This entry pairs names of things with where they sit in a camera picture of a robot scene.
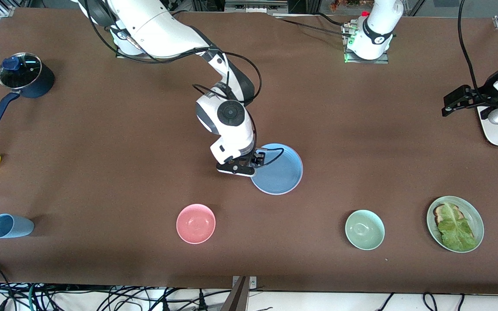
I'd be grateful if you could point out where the small metal edge bracket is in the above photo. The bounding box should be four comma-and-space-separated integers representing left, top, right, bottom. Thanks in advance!
232, 276, 257, 289

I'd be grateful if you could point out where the pink bowl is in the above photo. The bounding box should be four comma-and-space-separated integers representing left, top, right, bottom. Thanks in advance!
176, 203, 216, 244

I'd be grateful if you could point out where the brown table cloth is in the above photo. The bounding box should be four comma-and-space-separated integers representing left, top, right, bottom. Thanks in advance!
0, 8, 498, 296

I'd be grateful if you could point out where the green plate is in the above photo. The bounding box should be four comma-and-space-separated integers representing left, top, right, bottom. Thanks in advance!
426, 196, 485, 253

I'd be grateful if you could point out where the blue plate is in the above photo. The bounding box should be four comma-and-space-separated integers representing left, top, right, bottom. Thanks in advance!
250, 143, 304, 196

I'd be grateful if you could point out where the dark metal bar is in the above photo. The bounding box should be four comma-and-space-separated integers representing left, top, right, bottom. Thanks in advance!
221, 276, 249, 311

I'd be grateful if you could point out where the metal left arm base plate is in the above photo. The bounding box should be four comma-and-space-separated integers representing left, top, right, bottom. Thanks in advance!
344, 24, 390, 64

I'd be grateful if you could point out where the green bowl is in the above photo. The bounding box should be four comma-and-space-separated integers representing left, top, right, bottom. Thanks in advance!
345, 209, 385, 251

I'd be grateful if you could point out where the grey metal fixture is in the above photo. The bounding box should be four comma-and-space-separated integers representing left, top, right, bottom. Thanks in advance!
224, 0, 288, 16

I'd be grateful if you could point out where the black left base cable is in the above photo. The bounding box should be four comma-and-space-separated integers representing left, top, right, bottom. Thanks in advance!
275, 13, 353, 36

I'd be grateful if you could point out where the blue cup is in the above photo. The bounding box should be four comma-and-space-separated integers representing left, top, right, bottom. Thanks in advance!
0, 214, 34, 239

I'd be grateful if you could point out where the glass saucepan lid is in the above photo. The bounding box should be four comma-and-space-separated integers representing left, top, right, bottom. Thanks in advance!
0, 53, 42, 89

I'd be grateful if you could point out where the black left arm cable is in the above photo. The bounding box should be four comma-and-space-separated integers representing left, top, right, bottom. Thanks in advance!
457, 0, 481, 91

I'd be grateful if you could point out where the green lettuce leaf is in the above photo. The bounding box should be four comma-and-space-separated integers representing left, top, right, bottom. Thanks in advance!
437, 203, 478, 252

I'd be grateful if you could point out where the dark blue saucepan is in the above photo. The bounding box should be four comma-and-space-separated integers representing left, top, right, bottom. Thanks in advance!
0, 53, 56, 128

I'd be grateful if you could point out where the toast slice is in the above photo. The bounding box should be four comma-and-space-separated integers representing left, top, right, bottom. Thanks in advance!
433, 204, 465, 225

